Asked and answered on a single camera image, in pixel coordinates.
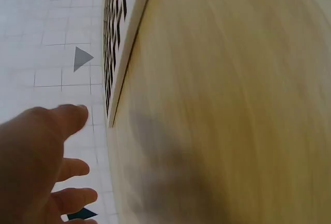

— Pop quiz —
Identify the person's left hand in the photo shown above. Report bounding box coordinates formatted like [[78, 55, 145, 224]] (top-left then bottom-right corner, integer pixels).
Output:
[[0, 104, 99, 224]]

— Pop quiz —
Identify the black and white checkered board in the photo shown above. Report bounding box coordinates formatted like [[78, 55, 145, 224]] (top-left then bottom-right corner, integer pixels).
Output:
[[102, 0, 152, 129]]

